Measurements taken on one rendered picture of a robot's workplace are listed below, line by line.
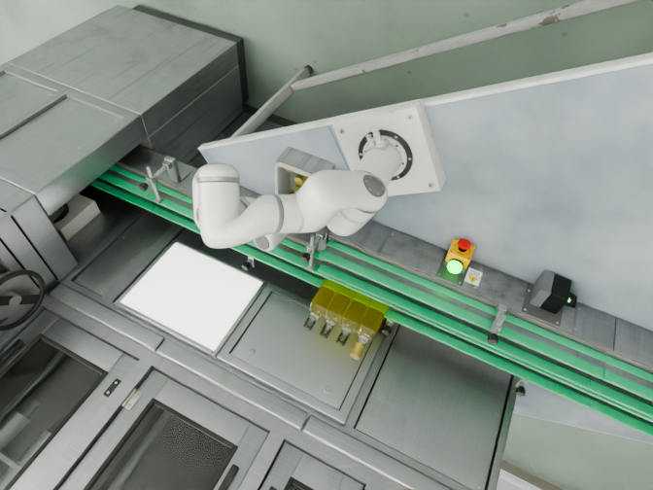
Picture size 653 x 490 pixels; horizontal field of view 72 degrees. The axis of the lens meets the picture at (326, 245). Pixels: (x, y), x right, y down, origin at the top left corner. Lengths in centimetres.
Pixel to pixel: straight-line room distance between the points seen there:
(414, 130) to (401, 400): 86
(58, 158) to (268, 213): 104
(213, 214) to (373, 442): 89
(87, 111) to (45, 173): 35
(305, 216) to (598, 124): 67
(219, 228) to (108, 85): 128
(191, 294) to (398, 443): 87
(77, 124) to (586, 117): 164
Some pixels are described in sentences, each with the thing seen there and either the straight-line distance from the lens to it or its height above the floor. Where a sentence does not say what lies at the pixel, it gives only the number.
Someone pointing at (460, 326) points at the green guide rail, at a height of 95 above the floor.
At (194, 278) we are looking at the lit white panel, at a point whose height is 110.
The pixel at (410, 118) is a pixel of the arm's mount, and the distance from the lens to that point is 118.
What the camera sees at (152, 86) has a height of 58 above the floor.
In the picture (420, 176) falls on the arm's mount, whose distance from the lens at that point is 126.
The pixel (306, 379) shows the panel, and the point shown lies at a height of 125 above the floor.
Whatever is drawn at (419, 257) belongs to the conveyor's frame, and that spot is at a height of 83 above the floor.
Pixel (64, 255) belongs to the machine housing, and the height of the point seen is 127.
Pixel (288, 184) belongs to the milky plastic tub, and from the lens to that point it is 156.
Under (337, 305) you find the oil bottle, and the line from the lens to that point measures 146.
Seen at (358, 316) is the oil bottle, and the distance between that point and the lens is 144.
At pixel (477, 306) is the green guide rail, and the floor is 91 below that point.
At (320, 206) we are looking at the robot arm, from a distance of 90.
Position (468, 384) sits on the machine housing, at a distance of 164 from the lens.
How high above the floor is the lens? 176
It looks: 36 degrees down
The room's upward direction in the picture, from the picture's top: 147 degrees counter-clockwise
